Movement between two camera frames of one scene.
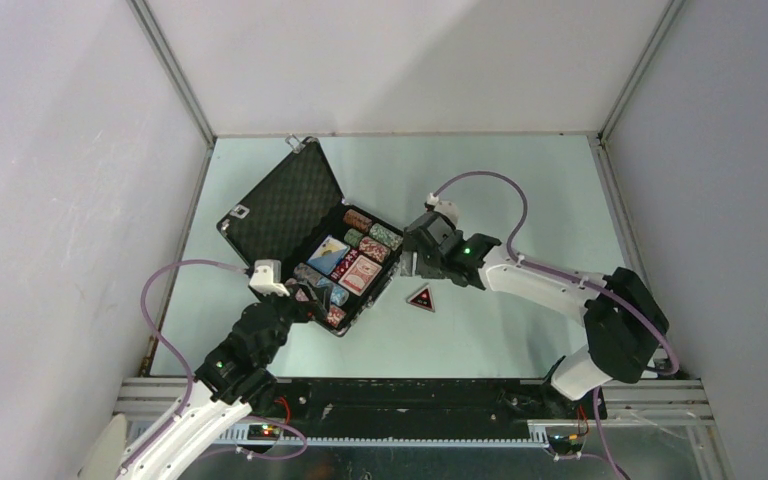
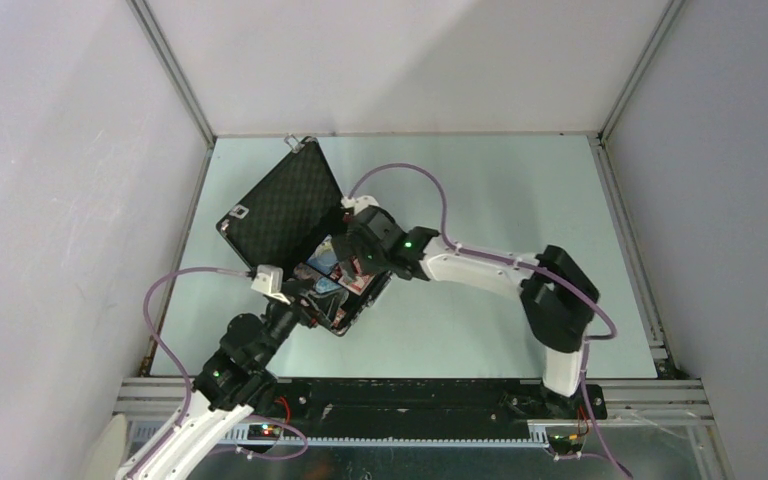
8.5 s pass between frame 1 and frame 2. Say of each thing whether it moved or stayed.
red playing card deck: stayed
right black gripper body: moved
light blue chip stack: stayed
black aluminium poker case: stayed
